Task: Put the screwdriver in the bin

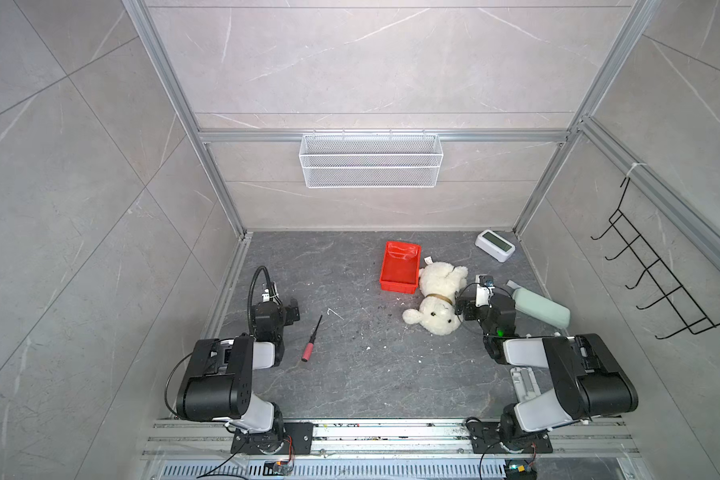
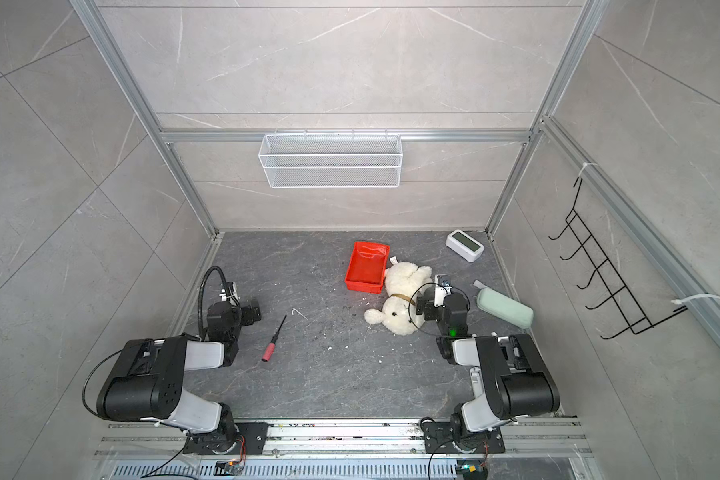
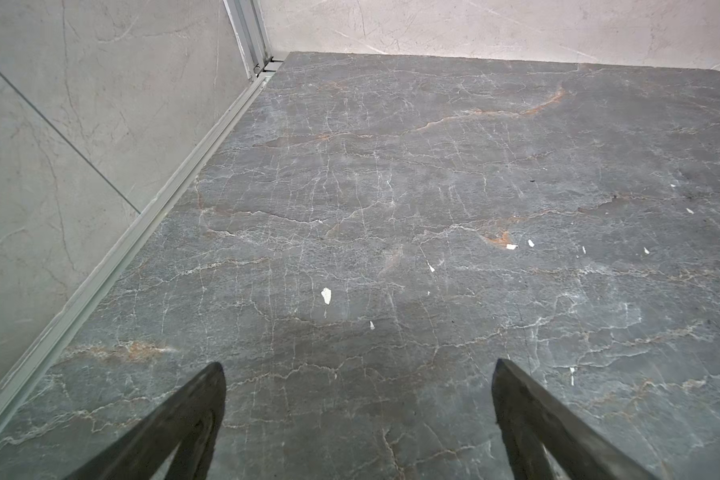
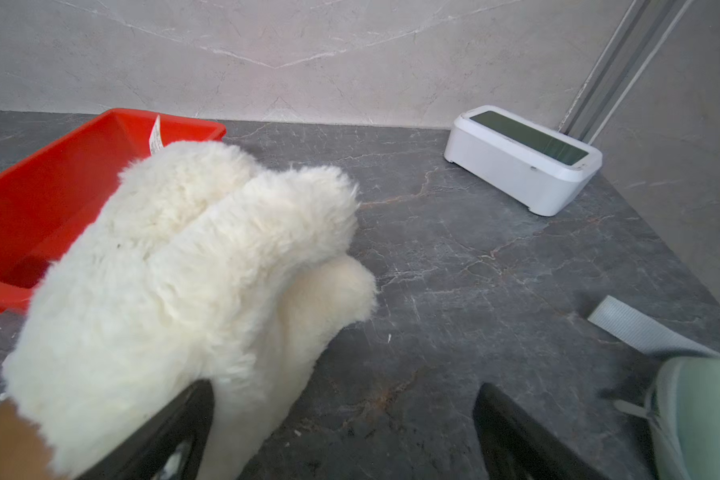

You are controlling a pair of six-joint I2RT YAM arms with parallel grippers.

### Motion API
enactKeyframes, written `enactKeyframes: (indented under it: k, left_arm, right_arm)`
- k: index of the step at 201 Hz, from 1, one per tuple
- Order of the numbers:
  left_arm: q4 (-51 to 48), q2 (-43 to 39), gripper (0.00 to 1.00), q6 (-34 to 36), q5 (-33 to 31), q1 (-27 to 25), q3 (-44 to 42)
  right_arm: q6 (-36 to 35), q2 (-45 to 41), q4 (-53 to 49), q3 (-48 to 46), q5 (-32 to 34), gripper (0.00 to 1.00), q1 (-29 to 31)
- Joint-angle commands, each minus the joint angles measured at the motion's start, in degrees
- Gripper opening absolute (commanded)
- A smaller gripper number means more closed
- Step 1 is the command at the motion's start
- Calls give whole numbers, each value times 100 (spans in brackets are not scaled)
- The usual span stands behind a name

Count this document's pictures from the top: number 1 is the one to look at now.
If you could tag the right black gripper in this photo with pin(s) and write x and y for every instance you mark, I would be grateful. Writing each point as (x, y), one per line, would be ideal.
(467, 305)

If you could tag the red plastic bin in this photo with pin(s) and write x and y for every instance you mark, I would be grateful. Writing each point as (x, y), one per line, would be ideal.
(400, 267)

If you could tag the red handled screwdriver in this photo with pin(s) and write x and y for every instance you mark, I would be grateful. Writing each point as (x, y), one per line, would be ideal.
(309, 347)

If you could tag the white plush bear toy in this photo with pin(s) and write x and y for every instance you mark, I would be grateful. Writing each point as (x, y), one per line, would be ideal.
(439, 283)

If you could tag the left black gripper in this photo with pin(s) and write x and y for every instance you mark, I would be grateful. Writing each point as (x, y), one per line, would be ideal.
(291, 311)

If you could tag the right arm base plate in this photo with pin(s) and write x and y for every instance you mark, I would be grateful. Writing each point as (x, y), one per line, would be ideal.
(499, 437)

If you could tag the white wire mesh basket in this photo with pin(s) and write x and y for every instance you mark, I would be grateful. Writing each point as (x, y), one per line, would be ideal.
(391, 160)

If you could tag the white digital clock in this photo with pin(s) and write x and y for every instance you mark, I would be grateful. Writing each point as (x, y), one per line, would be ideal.
(494, 245)

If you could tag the aluminium front rail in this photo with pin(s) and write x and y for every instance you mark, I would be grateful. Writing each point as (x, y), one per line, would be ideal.
(406, 438)

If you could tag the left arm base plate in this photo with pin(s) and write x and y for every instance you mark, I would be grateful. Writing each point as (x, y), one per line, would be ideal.
(270, 441)

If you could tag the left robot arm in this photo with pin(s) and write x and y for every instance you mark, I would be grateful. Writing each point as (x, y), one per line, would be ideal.
(217, 384)

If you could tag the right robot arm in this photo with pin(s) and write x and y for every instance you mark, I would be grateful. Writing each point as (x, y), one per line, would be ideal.
(587, 380)

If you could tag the black wire hook rack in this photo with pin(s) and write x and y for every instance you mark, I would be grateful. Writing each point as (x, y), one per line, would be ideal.
(671, 291)

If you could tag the pale green bottle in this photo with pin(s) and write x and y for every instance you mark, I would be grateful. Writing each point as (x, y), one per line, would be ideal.
(539, 307)

